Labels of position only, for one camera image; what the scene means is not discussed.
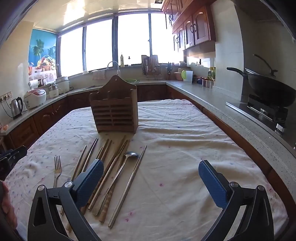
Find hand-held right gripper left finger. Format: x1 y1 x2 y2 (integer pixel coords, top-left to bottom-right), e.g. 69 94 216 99
27 159 104 241

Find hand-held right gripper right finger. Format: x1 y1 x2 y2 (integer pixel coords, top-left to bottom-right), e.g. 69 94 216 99
198 160 275 241

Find metal fork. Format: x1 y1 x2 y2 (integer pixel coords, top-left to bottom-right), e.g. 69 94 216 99
53 156 62 189

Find metal chopstick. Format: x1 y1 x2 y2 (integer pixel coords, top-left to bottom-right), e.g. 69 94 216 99
81 138 99 173
108 145 147 229

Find light wooden chopstick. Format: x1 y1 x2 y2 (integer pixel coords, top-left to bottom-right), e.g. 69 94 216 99
91 136 127 215

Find metal spoon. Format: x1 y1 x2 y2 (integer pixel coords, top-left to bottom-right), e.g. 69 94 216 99
92 151 139 216

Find wooden utensil holder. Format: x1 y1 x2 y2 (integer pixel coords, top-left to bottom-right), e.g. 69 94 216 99
89 75 139 134

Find person's left hand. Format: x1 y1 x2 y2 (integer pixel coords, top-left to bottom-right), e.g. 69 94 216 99
0 181 18 230

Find bunch of chopsticks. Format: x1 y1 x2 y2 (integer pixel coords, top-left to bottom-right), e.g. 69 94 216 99
88 139 129 210

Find bamboo chopstick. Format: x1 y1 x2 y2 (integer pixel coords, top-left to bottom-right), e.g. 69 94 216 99
99 140 130 223

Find steel electric kettle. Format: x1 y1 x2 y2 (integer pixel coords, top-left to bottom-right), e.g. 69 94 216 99
10 97 23 120

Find white floral tablecloth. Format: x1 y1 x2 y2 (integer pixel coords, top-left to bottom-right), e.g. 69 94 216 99
5 99 286 241

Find white pink rice cooker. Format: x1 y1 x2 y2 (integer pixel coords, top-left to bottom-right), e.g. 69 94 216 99
24 89 47 109

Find grey speckled countertop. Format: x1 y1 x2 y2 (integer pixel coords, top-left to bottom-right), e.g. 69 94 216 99
0 80 296 176

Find large white rice cooker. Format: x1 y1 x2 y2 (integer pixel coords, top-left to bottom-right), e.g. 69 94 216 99
55 76 70 94

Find black gas stove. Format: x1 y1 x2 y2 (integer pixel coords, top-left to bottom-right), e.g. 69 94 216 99
227 94 296 142

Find white dish towel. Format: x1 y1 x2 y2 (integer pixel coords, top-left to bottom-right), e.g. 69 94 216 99
92 70 107 80

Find black wok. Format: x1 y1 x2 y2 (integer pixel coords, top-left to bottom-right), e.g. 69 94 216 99
227 54 296 107

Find white pitcher green lid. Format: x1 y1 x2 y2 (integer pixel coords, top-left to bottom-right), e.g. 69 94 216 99
181 70 193 82

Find chrome kitchen faucet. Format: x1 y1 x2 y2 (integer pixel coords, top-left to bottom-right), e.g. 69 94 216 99
106 61 121 77

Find metal dish rack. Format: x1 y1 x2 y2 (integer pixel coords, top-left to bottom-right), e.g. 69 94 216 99
142 62 163 80

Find large kitchen window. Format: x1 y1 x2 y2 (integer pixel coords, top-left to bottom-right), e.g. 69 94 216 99
57 13 185 78

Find wooden cutting board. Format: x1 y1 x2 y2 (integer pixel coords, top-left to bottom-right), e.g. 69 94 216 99
142 55 159 70

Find wooden upper cabinets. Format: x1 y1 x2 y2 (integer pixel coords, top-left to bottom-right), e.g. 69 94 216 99
161 0 216 51

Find tropical fruit wall poster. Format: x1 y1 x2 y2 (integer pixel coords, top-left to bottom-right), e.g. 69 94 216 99
28 29 58 81

